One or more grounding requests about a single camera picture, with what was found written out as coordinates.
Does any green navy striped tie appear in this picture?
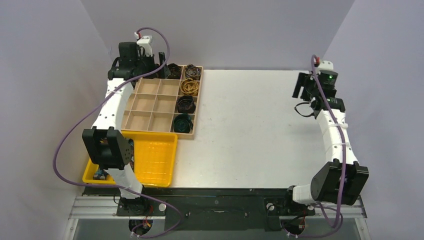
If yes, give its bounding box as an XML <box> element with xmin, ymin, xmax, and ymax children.
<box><xmin>172</xmin><ymin>113</ymin><xmax>194</xmax><ymax>134</ymax></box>

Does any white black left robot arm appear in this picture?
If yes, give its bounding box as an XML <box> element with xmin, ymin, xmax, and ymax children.
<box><xmin>82</xmin><ymin>36</ymin><xmax>158</xmax><ymax>215</ymax></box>

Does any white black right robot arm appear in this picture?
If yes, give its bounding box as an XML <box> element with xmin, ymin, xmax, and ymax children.
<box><xmin>282</xmin><ymin>70</ymin><xmax>369</xmax><ymax>214</ymax></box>

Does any rolled black gold tie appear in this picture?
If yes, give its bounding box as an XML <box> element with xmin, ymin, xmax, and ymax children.
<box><xmin>167</xmin><ymin>63</ymin><xmax>183</xmax><ymax>80</ymax></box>

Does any rolled yellow beetle tie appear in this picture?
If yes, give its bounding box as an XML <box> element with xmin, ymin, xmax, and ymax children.
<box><xmin>179</xmin><ymin>78</ymin><xmax>200</xmax><ymax>97</ymax></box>

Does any rolled grey patterned tie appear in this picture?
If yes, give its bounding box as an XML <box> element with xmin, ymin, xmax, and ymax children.
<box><xmin>184</xmin><ymin>64</ymin><xmax>202</xmax><ymax>81</ymax></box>

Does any wooden compartment organizer box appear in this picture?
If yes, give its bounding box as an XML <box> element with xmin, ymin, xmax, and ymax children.
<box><xmin>121</xmin><ymin>65</ymin><xmax>204</xmax><ymax>140</ymax></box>

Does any rolled navy floral tie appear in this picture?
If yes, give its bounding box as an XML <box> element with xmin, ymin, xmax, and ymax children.
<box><xmin>176</xmin><ymin>95</ymin><xmax>196</xmax><ymax>114</ymax></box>

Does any yellow plastic tray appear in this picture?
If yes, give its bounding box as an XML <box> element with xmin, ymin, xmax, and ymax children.
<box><xmin>82</xmin><ymin>127</ymin><xmax>178</xmax><ymax>190</ymax></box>

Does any floral dark tie in tray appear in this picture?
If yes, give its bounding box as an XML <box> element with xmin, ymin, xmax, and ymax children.
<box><xmin>92</xmin><ymin>138</ymin><xmax>135</xmax><ymax>181</ymax></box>

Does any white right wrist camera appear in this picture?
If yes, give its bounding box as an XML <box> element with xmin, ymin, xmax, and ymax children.
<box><xmin>314</xmin><ymin>57</ymin><xmax>334</xmax><ymax>73</ymax></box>

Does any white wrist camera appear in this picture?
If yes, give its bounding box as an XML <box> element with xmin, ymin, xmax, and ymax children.
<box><xmin>314</xmin><ymin>57</ymin><xmax>334</xmax><ymax>73</ymax></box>
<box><xmin>134</xmin><ymin>32</ymin><xmax>154</xmax><ymax>57</ymax></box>

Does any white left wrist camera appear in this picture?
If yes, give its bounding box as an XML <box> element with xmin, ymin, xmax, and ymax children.
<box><xmin>134</xmin><ymin>32</ymin><xmax>154</xmax><ymax>57</ymax></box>

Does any aluminium black mounting rail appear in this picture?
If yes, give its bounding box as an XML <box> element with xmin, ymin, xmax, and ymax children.
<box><xmin>69</xmin><ymin>187</ymin><xmax>371</xmax><ymax>240</ymax></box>

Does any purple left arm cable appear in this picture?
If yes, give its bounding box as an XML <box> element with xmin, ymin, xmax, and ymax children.
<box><xmin>52</xmin><ymin>26</ymin><xmax>184</xmax><ymax>239</ymax></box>

